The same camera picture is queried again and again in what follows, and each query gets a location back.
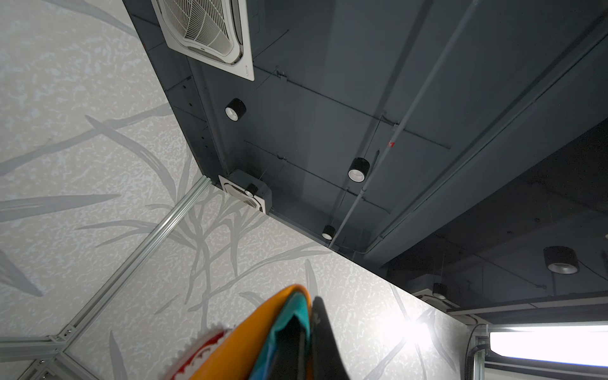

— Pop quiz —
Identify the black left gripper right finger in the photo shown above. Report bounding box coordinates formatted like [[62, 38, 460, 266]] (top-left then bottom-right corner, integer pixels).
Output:
[[310, 297, 350, 380]]

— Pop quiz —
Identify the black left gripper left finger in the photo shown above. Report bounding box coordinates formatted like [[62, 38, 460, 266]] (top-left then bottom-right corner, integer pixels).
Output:
[[268, 327, 306, 380]]

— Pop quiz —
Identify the white colourful children's jacket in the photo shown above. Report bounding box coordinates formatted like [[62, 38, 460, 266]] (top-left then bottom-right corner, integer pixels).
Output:
[[164, 284, 312, 379]]

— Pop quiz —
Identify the bright fluorescent light bar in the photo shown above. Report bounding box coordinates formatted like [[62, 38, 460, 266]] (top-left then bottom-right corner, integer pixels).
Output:
[[489, 324, 607, 367]]

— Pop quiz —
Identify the white ceiling air conditioner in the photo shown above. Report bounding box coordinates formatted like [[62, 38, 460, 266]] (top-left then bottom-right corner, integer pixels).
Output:
[[151, 0, 255, 82]]

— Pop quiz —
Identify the aluminium frame profile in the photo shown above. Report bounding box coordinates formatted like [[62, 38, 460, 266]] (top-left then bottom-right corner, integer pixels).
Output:
[[1, 176, 212, 379]]

